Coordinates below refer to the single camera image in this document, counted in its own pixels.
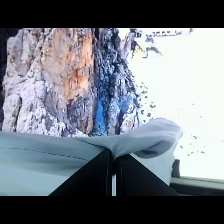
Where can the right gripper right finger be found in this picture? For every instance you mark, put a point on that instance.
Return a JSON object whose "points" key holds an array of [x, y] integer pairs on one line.
{"points": [[140, 180]]}

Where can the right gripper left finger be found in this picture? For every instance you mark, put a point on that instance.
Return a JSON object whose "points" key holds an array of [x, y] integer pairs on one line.
{"points": [[91, 176]]}

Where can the pale grey garment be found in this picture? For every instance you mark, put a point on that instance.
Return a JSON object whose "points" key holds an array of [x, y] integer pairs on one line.
{"points": [[40, 163]]}

